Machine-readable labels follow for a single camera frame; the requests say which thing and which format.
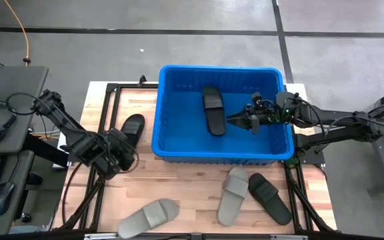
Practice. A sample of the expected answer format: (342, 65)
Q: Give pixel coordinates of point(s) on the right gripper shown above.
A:
(265, 111)

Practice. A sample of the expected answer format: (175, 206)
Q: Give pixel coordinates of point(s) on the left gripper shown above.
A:
(122, 150)

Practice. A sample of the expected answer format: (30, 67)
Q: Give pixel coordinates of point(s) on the black rubber slide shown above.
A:
(213, 113)
(133, 125)
(268, 198)

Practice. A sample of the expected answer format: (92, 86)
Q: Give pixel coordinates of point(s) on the grey rubber slide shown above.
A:
(232, 200)
(145, 218)

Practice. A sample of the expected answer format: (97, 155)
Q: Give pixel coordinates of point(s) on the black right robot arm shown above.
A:
(338, 118)

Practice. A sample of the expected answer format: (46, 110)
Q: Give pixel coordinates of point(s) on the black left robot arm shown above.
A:
(75, 136)

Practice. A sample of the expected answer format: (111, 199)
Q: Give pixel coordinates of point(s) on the blue plastic bin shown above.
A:
(185, 140)

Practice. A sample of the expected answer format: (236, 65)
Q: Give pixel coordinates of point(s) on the white flat box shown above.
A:
(61, 141)

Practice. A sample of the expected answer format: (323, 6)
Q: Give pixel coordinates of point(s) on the black clamp knob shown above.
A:
(142, 80)

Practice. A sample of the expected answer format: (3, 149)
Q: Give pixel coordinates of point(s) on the silver metal bar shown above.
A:
(288, 237)
(100, 236)

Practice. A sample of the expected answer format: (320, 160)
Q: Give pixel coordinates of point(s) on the dark grey desk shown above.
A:
(18, 160)

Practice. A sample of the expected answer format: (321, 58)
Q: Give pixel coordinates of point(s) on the black chair caster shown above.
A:
(26, 218)

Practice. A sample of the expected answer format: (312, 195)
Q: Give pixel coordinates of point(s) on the black computer mouse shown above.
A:
(2, 198)

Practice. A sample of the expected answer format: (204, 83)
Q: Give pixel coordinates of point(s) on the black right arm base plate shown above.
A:
(312, 156)

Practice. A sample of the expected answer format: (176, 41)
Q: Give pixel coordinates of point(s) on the black aluminium table frame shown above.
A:
(309, 208)

